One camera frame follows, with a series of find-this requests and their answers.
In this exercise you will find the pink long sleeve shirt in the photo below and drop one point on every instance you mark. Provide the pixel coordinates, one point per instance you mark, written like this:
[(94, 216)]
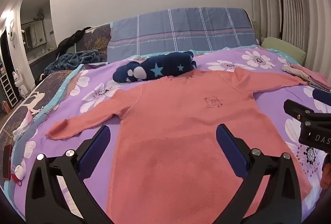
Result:
[(181, 123)]

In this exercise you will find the teal plush blanket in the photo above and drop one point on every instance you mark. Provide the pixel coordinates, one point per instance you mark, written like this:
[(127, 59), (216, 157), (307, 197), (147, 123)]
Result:
[(72, 59)]

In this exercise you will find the white round charm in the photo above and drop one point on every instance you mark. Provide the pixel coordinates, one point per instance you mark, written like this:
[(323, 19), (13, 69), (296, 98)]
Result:
[(19, 172)]

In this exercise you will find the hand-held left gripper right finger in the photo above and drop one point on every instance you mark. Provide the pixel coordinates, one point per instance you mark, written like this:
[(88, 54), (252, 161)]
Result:
[(230, 151)]

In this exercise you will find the navy star print cloth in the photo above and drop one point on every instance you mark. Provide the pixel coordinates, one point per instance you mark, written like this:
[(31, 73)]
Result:
[(155, 68)]

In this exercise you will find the green pillow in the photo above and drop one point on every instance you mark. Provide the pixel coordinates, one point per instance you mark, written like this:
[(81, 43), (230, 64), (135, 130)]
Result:
[(284, 48)]

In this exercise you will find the dark counter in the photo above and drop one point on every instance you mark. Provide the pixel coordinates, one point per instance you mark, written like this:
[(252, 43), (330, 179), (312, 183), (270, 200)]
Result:
[(42, 61)]

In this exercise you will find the beige folded garment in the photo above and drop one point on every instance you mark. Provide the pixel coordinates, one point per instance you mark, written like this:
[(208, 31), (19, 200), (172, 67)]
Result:
[(294, 70)]

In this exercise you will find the wall mirror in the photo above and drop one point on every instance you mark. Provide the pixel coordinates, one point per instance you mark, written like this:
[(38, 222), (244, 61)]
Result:
[(33, 33)]

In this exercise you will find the white and pink sock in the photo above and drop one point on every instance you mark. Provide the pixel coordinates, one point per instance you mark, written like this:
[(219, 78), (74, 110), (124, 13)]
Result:
[(23, 125)]

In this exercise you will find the black jacket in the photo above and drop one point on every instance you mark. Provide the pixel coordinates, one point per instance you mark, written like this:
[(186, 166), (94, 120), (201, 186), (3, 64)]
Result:
[(72, 40)]

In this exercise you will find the purple floral bedsheet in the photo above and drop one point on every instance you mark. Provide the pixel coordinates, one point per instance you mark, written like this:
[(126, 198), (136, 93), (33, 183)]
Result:
[(274, 94)]

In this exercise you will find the dark deer print cover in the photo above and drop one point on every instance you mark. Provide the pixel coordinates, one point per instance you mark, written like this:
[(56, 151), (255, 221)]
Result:
[(53, 79)]

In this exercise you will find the hanging plant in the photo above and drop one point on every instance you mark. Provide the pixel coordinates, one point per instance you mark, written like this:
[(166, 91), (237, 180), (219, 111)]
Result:
[(40, 13)]

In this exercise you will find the person's right hand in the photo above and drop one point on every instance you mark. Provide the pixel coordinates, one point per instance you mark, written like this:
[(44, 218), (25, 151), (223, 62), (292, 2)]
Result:
[(326, 177)]

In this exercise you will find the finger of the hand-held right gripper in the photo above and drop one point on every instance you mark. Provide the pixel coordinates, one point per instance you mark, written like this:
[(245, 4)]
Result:
[(322, 97), (297, 108)]

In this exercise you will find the white rabbit figure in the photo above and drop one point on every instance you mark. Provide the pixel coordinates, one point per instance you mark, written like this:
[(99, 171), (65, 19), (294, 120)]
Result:
[(19, 81)]

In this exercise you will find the grey-blue plaid cover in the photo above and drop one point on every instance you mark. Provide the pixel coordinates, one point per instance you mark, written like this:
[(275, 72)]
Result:
[(181, 32)]

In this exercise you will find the pink folded garment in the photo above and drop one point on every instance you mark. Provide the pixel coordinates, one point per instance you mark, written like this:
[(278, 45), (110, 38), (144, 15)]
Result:
[(316, 79)]

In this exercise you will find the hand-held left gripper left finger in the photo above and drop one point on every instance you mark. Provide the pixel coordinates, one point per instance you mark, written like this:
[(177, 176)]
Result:
[(94, 151)]

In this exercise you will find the red phone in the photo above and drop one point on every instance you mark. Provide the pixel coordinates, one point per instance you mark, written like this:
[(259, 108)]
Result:
[(6, 162)]

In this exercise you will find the white ladder rack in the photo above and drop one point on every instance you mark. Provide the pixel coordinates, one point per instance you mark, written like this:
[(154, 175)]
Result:
[(12, 94)]

